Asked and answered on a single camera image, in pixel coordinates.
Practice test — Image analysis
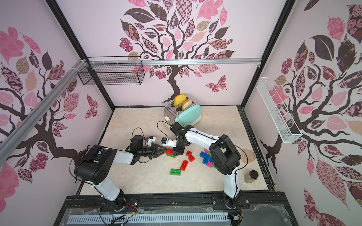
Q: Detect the green long lego brick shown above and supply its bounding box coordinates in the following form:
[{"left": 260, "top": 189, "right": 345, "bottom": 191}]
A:
[{"left": 170, "top": 169, "right": 182, "bottom": 176}]

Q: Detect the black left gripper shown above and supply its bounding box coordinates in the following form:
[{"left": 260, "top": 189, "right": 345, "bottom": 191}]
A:
[{"left": 138, "top": 143, "right": 166, "bottom": 160}]

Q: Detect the red long lego brick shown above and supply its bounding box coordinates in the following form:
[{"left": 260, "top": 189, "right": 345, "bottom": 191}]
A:
[
  {"left": 164, "top": 148, "right": 174, "bottom": 156},
  {"left": 180, "top": 160, "right": 189, "bottom": 171}
]

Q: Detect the blue small lego brick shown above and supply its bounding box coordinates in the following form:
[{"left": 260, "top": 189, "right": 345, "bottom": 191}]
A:
[{"left": 202, "top": 159, "right": 209, "bottom": 165}]

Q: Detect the aluminium rail back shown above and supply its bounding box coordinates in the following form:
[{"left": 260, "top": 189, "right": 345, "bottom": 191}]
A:
[{"left": 90, "top": 58, "right": 262, "bottom": 66}]

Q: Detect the toast slice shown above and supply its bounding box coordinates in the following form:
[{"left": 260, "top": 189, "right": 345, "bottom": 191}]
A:
[
  {"left": 173, "top": 94, "right": 188, "bottom": 107},
  {"left": 182, "top": 100, "right": 194, "bottom": 111}
]

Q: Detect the white wire shelf basket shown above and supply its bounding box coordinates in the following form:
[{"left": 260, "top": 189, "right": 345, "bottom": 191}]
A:
[{"left": 256, "top": 77, "right": 302, "bottom": 143}]

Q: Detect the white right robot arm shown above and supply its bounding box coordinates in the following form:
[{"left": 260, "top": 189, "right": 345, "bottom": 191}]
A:
[{"left": 164, "top": 122, "right": 241, "bottom": 209}]

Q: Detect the aluminium rail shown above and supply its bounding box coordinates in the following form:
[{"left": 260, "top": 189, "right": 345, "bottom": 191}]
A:
[
  {"left": 1, "top": 59, "right": 86, "bottom": 164},
  {"left": 90, "top": 58, "right": 262, "bottom": 66}
]

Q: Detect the white slotted cable duct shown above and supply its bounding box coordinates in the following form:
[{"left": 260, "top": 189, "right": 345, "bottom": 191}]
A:
[{"left": 65, "top": 212, "right": 229, "bottom": 226}]

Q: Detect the black wire basket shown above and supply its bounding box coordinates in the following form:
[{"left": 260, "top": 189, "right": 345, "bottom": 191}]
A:
[{"left": 78, "top": 56, "right": 146, "bottom": 85}]

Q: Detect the toast slice left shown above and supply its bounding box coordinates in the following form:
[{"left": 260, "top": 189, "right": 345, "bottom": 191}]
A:
[{"left": 173, "top": 94, "right": 188, "bottom": 107}]

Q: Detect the blue lego brick left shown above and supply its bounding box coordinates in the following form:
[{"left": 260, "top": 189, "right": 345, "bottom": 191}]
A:
[{"left": 199, "top": 152, "right": 210, "bottom": 159}]

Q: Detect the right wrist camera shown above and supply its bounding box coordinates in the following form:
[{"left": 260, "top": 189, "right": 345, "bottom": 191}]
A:
[{"left": 161, "top": 137, "right": 177, "bottom": 147}]

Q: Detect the toast slice right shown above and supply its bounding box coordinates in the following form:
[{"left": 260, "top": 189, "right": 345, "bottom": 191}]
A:
[{"left": 182, "top": 100, "right": 194, "bottom": 111}]

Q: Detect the aluminium rail left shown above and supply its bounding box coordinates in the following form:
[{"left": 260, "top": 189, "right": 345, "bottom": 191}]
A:
[{"left": 1, "top": 59, "right": 86, "bottom": 164}]

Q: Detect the mint and cream toaster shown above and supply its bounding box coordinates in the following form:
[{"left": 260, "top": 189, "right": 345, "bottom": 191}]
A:
[{"left": 164, "top": 100, "right": 202, "bottom": 126}]

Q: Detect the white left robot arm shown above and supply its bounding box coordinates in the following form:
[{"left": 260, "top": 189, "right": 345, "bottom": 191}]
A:
[{"left": 74, "top": 143, "right": 167, "bottom": 211}]

